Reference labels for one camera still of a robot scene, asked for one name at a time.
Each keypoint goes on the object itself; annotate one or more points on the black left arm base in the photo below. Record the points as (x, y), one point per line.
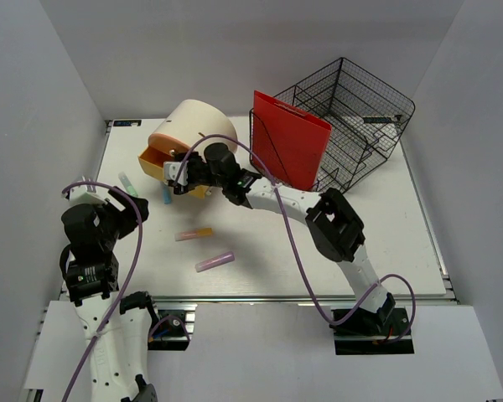
(164, 329)

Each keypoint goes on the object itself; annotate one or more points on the aluminium front rail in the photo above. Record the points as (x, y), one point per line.
(449, 296)

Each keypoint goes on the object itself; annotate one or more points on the green capped tube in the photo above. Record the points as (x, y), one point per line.
(127, 184)

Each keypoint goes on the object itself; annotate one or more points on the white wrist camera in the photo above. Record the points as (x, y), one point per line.
(83, 194)
(175, 173)

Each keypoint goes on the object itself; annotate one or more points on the yellow bottom drawer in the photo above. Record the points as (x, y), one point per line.
(152, 160)

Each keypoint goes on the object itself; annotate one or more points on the peach top drawer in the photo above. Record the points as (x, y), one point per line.
(167, 144)

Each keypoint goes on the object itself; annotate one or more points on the cream semicircular drawer box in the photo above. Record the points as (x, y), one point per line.
(192, 120)

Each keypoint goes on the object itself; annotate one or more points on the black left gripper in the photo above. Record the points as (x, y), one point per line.
(125, 215)

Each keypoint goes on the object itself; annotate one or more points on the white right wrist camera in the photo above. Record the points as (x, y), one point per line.
(175, 173)

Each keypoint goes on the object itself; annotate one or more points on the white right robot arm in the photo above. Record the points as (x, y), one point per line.
(335, 228)

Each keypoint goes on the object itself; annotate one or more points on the orange capped pink tube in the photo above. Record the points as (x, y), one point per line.
(193, 234)

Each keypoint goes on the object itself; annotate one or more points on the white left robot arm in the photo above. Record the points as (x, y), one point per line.
(116, 328)

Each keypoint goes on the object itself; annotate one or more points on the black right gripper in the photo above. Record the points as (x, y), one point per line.
(194, 157)

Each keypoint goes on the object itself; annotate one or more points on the blue tube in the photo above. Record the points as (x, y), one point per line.
(167, 198)

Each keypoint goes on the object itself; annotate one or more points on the red file folder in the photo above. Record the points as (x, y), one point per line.
(286, 141)

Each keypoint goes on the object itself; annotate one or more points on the purple tube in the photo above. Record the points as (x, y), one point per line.
(214, 262)

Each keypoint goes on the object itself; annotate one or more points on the black wire mesh organizer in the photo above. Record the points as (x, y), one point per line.
(367, 117)

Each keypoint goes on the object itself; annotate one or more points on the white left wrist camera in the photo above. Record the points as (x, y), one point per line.
(83, 194)

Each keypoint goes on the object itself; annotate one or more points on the black label sticker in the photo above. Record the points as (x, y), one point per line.
(127, 123)

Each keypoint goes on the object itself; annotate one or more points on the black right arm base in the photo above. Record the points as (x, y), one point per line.
(360, 336)

